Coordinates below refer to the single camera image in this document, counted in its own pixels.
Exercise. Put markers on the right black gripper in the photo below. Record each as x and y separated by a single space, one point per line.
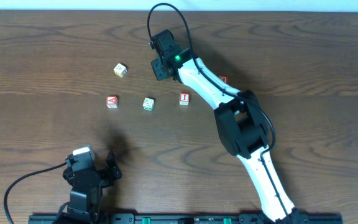
159 70

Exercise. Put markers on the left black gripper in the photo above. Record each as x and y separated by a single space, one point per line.
105 175

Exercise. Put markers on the red letter I block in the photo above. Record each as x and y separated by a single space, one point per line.
184 99

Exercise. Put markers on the green picture wooden block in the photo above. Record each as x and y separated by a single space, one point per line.
148 104

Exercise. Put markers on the red letter A block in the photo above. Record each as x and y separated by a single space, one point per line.
111 102

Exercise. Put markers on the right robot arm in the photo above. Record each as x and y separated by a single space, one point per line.
242 125

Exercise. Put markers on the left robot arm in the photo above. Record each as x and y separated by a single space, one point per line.
84 205

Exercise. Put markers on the yellow cream wooden block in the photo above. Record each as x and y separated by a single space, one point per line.
120 70

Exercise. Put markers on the red number 3 block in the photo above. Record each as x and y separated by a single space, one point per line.
224 79

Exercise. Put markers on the black mounting rail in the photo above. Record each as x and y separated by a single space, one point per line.
245 218

